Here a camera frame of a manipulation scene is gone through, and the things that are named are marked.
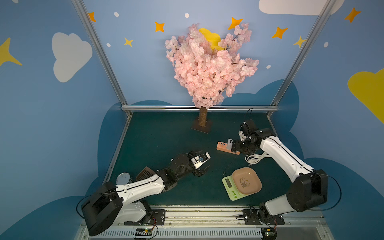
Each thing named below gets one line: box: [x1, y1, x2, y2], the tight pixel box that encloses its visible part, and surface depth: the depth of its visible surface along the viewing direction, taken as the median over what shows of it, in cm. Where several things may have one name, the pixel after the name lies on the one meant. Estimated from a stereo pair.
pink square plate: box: [232, 167, 262, 195], surface depth 85 cm
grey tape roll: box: [116, 172, 131, 185], surface depth 84 cm
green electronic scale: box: [222, 174, 258, 201], surface depth 84 cm
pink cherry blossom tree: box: [165, 23, 260, 127], surface depth 75 cm
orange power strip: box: [216, 141, 241, 155], surface depth 102 cm
